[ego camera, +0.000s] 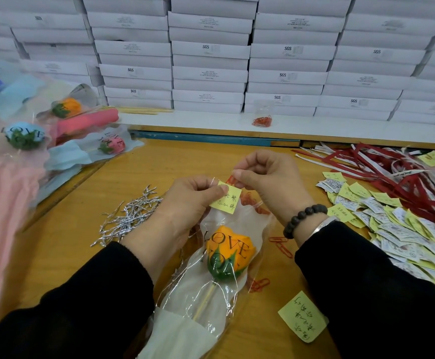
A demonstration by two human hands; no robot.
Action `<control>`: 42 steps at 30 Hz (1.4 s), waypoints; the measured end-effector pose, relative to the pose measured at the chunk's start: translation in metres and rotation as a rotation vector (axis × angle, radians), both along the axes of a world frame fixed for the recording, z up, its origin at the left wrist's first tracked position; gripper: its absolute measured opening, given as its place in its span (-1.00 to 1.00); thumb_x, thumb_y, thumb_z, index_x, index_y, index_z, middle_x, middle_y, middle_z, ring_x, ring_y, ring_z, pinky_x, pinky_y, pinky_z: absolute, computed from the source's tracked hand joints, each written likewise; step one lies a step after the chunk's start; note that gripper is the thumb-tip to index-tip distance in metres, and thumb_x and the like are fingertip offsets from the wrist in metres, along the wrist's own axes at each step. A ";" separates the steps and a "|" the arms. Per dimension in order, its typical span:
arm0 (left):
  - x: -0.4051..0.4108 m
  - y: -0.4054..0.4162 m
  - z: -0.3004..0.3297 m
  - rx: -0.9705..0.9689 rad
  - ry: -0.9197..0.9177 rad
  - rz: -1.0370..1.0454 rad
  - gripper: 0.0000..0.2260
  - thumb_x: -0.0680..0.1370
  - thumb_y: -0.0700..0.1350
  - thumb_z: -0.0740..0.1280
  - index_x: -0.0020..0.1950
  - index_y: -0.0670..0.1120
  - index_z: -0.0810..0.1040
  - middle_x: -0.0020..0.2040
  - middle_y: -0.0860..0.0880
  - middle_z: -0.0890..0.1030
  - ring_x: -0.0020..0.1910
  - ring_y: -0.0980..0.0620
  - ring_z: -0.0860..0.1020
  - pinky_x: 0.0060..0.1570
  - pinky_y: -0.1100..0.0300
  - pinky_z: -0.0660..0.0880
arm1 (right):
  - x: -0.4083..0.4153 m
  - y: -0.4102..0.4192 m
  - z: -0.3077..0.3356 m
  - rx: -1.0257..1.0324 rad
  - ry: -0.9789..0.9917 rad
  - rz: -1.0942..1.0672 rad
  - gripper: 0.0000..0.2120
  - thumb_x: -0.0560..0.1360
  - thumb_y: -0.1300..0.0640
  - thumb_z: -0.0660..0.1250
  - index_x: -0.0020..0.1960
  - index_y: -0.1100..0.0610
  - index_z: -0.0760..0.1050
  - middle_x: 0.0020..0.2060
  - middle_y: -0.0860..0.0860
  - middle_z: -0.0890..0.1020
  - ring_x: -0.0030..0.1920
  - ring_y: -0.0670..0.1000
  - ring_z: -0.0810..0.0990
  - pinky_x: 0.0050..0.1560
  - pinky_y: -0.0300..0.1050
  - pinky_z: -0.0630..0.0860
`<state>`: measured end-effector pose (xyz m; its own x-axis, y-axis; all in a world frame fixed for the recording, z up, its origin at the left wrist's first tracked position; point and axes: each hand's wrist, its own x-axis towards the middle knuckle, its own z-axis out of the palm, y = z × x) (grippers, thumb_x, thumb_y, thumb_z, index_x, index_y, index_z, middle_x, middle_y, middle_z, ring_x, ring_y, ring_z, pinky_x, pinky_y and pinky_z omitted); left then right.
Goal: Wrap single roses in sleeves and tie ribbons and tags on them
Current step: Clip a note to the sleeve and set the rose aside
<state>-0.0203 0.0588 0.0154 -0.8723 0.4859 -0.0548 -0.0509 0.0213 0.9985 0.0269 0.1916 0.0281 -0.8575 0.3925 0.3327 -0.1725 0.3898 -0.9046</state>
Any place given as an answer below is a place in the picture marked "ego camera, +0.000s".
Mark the person's left hand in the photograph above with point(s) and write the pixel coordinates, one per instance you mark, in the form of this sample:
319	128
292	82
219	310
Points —
172	220

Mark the person's right hand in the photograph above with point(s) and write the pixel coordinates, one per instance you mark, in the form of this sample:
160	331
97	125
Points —
281	183

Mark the yellow note tag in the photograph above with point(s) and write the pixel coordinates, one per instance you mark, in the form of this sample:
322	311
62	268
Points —
226	199

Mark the orange rose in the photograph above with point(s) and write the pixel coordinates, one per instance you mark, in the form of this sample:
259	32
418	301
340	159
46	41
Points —
217	273

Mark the pile of yellow white tags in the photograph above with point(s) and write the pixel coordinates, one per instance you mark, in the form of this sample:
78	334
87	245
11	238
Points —
382	217

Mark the pile of red ribbons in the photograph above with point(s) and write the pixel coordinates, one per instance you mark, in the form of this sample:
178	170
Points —
397	168

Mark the pile of flowers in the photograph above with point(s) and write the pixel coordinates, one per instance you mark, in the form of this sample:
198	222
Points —
4	213

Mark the person's left forearm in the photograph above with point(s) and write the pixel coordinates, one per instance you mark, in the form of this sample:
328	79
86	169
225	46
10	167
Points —
57	306

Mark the person's right forearm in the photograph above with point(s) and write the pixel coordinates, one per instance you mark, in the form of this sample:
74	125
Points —
378	299

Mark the pile of silver twist ties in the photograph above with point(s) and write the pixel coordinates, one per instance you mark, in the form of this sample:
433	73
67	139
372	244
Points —
128	213

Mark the pile of orange paper clips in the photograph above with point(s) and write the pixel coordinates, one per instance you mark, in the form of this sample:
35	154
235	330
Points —
277	244

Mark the small bag of red clips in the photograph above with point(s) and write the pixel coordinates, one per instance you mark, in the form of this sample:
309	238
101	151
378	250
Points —
262	122

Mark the long white board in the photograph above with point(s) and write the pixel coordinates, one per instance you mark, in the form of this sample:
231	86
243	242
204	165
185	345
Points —
337	128

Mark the wooden sticks bundle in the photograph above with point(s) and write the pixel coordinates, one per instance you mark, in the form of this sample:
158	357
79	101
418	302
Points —
144	110

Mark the wall of stacked white boxes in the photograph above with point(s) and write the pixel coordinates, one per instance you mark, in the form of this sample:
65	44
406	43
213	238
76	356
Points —
202	48

